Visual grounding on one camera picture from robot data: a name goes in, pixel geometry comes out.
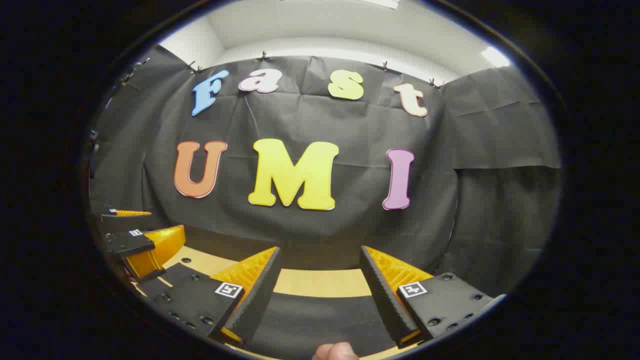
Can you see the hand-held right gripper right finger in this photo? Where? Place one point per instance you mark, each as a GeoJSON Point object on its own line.
{"type": "Point", "coordinates": [382, 295]}

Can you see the black backdrop cloth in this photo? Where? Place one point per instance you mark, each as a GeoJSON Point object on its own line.
{"type": "Point", "coordinates": [350, 125]}

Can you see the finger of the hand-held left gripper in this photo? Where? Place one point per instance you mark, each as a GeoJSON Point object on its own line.
{"type": "Point", "coordinates": [127, 244]}
{"type": "Point", "coordinates": [122, 222]}

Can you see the white ceiling light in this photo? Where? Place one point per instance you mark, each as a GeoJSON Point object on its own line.
{"type": "Point", "coordinates": [495, 56]}

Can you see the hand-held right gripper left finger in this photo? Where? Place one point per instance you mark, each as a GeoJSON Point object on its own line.
{"type": "Point", "coordinates": [260, 290]}

